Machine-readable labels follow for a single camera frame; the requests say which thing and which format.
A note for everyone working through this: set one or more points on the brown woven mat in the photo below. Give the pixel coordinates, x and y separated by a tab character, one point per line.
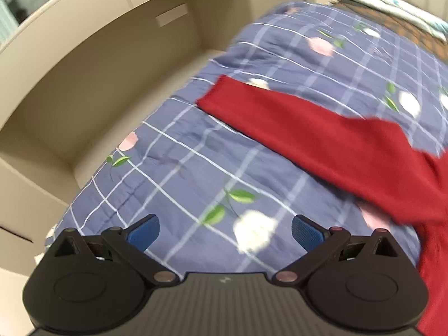
416	38

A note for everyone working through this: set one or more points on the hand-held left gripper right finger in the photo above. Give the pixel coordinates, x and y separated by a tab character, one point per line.
307	233

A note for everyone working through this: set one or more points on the blue plaid floral blanket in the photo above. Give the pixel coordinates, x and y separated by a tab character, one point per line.
189	168

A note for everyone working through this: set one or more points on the window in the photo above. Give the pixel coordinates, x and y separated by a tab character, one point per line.
21	3

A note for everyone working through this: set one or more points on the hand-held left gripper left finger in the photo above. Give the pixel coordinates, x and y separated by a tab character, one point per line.
144	233

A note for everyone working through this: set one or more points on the beige wooden bed surround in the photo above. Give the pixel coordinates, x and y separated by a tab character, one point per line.
105	77

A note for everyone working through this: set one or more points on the white pillow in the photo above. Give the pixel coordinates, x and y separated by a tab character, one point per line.
395	7

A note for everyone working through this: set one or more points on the red sweater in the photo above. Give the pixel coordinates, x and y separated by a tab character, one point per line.
350	147

